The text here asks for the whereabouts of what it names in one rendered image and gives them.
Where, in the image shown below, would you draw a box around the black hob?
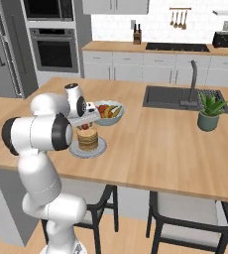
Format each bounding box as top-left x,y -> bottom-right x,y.
145,42 -> 211,54

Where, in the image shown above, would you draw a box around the pale blue fruit bowl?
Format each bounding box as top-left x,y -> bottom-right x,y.
92,99 -> 126,127

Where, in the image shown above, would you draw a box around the grey tap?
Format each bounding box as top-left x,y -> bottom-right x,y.
179,60 -> 200,108

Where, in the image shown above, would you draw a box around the grey round plate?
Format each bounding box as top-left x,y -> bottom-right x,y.
68,135 -> 108,160

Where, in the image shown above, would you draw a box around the brown pancake stack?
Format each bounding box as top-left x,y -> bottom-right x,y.
76,128 -> 100,153

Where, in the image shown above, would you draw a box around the green plant in grey pot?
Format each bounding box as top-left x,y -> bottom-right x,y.
196,91 -> 228,133

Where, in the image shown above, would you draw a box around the dark grey sink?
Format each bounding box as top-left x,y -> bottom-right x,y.
142,84 -> 228,115

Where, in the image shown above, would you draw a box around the yellow banana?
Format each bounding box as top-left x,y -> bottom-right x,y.
108,104 -> 123,118

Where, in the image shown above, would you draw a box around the wooden knife block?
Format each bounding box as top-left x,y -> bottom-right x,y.
132,23 -> 143,46

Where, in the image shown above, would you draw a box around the white wall cupboards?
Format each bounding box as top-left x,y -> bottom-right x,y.
81,0 -> 151,16

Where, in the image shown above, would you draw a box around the white wall shelf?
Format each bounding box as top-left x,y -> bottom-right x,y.
212,9 -> 228,17

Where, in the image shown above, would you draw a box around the grey fridge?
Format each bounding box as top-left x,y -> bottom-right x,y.
0,0 -> 40,100

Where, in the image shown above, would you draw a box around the black chair with pale seat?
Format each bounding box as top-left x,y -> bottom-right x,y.
145,190 -> 228,254
41,184 -> 120,254

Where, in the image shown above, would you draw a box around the white base cupboard run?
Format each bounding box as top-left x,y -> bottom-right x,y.
81,50 -> 228,89

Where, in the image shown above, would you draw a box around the steel microwave oven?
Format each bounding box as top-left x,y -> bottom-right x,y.
22,0 -> 76,22

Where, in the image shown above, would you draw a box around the black toaster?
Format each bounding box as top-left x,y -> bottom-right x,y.
211,30 -> 228,50

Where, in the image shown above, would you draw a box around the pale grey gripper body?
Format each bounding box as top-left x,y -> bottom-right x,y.
69,110 -> 101,129

